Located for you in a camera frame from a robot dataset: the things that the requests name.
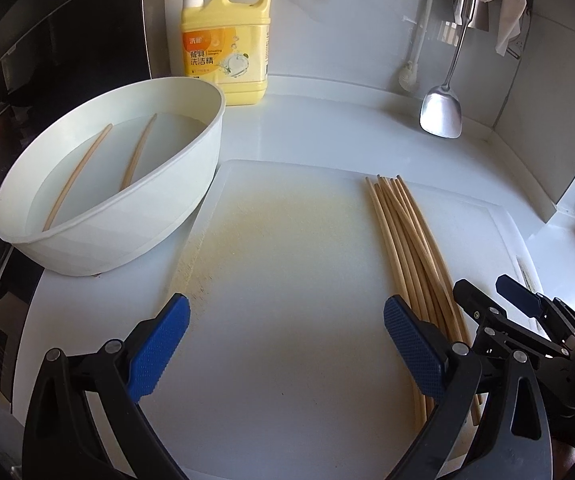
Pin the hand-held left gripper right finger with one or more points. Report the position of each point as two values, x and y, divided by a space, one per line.
415 347

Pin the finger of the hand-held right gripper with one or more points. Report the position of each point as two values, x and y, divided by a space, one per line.
517 292
467 295

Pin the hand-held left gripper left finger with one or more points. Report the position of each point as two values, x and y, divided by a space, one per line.
160 347

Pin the bundle of wooden chopsticks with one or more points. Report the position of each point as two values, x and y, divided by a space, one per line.
402 240

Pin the white plastic basin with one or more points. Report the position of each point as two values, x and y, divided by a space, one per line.
117 240

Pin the white cutting board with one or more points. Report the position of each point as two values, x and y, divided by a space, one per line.
292 260

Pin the steel spatula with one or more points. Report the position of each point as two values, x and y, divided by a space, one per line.
440 112

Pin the bamboo chopstick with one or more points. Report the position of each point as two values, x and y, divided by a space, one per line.
78 175
139 149

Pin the pale hanging cloth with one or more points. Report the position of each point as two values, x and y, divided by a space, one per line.
510 10

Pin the yellow dish soap bottle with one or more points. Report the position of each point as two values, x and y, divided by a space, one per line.
227 60

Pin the black range hood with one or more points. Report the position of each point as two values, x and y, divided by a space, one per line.
67 35

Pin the white wall socket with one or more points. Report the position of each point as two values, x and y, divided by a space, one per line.
515 49

